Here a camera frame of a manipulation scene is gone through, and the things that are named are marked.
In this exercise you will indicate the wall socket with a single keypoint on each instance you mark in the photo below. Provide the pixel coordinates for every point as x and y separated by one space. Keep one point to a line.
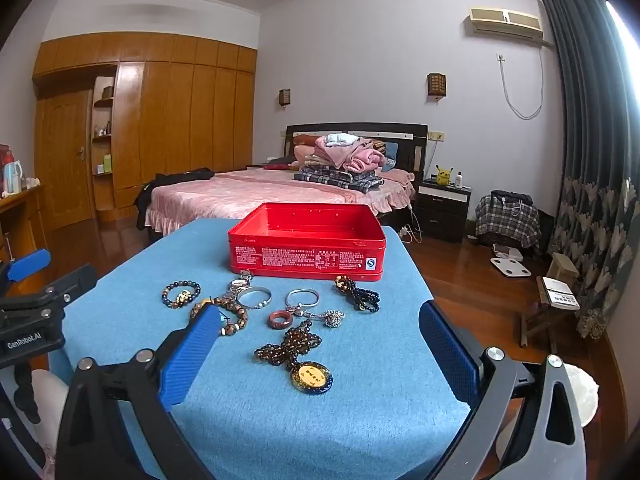
436 136

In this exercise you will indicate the white bathroom scale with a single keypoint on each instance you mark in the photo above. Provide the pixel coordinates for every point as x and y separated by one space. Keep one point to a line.
510 266

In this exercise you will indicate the blue tablecloth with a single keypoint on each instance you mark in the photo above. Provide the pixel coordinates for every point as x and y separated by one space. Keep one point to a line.
350 410

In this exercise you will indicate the wooden wardrobe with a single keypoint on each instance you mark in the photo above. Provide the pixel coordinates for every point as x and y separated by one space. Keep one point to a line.
190 125

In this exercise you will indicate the plaid folded blanket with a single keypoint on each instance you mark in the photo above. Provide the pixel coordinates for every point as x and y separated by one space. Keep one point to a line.
330 177

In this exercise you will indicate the white booklet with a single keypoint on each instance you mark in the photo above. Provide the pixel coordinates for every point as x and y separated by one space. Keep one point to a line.
562 294

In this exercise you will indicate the red tin box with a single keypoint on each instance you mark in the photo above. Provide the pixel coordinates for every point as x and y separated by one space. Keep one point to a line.
300 260

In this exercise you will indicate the plaid bag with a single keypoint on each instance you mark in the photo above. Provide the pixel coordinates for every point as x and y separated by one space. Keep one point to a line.
507 220

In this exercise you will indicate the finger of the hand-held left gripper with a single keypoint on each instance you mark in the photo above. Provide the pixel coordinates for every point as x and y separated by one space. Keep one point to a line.
70 285
30 264

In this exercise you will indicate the large wall lamp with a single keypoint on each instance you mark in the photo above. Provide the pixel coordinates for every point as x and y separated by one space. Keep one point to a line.
436 85

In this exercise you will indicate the pile of pink clothes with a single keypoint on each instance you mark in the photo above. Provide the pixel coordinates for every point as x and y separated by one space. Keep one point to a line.
360 157

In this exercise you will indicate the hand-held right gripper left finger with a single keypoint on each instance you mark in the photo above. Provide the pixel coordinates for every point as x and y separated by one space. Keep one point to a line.
190 355

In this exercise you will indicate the pink pillow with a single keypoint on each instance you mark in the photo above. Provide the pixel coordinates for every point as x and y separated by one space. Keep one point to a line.
304 152

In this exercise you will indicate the black nightstand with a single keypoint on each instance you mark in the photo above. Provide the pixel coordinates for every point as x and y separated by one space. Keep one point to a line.
442 210

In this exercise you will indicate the white garment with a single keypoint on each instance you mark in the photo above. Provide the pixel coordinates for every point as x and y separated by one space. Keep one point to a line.
340 139

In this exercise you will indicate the white lotion bottle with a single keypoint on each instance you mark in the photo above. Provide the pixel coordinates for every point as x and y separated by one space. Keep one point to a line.
458 181

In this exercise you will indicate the dark floral curtain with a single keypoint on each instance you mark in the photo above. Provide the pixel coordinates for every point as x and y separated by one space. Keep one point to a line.
590 160

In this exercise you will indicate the yellow plush toy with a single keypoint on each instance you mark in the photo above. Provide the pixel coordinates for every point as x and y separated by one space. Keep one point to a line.
443 176

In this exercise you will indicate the small wooden stool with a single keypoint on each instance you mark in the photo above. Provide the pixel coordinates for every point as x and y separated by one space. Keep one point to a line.
564 265

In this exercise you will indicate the silver bangle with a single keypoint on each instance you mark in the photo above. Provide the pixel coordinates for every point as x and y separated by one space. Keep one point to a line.
259 305

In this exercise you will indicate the blue white kettle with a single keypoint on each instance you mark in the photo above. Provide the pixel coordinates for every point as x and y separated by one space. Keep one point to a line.
12 177

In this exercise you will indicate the air conditioner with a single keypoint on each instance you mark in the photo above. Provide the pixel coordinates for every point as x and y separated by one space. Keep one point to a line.
505 22

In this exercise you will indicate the bed with pink bedspread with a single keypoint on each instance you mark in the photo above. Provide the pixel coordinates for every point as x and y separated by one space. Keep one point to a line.
250 185

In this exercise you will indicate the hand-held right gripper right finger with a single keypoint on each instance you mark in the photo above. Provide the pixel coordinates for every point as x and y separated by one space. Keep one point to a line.
445 355

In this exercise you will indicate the small wall lamp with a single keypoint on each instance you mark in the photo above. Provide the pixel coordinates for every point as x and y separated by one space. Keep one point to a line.
284 97

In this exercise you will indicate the white cloth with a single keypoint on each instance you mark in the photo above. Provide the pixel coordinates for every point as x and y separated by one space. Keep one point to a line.
50 410

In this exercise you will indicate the wooden desk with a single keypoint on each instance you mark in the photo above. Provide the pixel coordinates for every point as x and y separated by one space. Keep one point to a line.
20 220

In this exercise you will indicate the black garment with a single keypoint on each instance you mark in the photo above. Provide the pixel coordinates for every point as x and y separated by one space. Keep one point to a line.
175 180

